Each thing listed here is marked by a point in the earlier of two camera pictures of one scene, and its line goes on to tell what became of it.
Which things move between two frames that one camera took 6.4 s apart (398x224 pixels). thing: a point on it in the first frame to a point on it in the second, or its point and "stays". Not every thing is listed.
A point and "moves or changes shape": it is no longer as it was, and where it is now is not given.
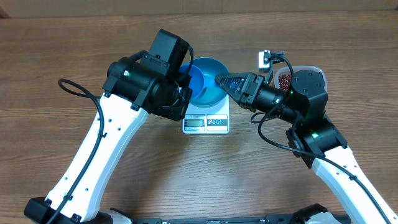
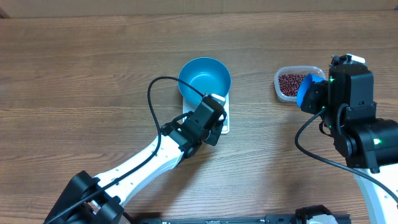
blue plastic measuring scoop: x=196 y=81 moves or changes shape
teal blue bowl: x=212 y=94 stays
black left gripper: x=177 y=114 to x=215 y=138
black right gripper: x=250 y=91 to x=315 y=98
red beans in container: x=284 y=80 stays
